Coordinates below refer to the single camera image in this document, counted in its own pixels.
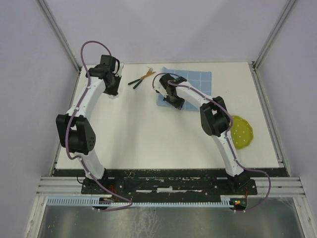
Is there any clear plastic cup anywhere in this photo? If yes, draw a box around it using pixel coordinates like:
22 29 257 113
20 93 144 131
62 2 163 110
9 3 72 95
108 94 119 99

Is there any blue checkered cloth napkin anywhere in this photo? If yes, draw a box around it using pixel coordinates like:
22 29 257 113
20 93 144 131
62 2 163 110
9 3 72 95
157 66 212 112

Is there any green polka dot plate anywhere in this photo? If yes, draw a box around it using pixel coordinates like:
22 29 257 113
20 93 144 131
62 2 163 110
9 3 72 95
230 115 254 150

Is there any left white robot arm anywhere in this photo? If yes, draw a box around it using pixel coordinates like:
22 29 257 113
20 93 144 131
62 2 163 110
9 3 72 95
56 55 124 193

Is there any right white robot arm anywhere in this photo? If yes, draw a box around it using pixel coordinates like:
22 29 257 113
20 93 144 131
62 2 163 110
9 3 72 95
152 73 250 194

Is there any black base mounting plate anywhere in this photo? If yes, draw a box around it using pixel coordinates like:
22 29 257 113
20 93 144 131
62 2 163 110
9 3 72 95
81 169 258 202

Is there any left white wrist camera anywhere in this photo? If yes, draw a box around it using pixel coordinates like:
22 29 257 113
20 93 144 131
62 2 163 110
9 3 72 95
114 61 124 77

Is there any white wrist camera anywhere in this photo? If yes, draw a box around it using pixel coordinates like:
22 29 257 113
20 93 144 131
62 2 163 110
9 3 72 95
114 61 124 77
153 84 168 98

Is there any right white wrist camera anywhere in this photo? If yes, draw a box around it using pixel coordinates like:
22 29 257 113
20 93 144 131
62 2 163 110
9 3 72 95
153 84 168 98

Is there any left aluminium frame post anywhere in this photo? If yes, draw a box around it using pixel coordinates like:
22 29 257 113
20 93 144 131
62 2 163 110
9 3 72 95
36 0 81 72

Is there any aluminium frame post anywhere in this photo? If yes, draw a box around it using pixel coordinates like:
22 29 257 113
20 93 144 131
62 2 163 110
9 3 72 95
36 0 81 72
253 0 298 71

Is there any blue slotted cable duct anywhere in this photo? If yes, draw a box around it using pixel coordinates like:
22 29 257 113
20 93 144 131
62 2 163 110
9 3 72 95
46 194 246 206

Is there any aluminium front rail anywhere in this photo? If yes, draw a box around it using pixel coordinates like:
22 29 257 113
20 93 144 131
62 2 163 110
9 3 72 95
36 177 306 198

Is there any right aluminium frame post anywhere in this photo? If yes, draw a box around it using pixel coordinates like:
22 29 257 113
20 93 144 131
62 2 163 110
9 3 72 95
253 0 298 71

